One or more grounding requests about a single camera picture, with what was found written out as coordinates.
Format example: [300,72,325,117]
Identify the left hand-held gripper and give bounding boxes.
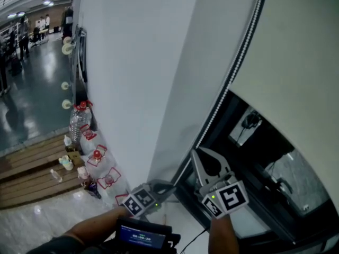
[121,178,177,219]

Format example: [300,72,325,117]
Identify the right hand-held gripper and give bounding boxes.
[190,147,250,220]

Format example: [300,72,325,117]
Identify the cream roller blind window covering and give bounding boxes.
[228,0,339,208]

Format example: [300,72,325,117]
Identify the person's left forearm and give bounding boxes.
[63,206,133,248]

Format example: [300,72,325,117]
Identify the person's right forearm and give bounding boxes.
[207,215,240,254]

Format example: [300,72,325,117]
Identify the black device with screen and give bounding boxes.
[114,217,181,254]

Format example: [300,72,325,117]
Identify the dark purple bag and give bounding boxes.
[84,180,102,200]

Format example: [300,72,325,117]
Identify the pink plush figure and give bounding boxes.
[77,166,90,181]

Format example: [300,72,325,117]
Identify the brown cardboard box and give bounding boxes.
[65,146,85,167]

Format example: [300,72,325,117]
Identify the pale cup with toy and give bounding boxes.
[58,155,74,171]

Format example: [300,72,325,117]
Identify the small clear plastic bottle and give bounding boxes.
[50,168,64,183]

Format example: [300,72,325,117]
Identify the person's dark shirt sleeve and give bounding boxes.
[25,235,90,254]

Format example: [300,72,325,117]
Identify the wooden slat platform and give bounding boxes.
[0,133,90,210]

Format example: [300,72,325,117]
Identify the dark framed mirror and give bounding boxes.
[74,24,88,84]

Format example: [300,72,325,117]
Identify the black bag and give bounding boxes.
[10,57,24,76]

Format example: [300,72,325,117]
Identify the light wooden table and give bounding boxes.
[31,27,50,45]

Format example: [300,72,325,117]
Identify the clear water jug red handle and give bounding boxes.
[96,167,122,191]
[114,193,131,206]
[79,124,98,142]
[69,101,94,143]
[86,144,109,170]

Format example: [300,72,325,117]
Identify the black hanging headset with cord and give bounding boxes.
[236,109,262,147]

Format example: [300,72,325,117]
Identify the thin black cable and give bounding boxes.
[180,226,210,254]

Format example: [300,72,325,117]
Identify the black window handle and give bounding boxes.
[276,177,294,195]

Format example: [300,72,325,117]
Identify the black window frame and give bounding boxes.
[173,88,339,254]

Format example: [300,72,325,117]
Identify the black and white bead chain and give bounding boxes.
[196,0,266,150]

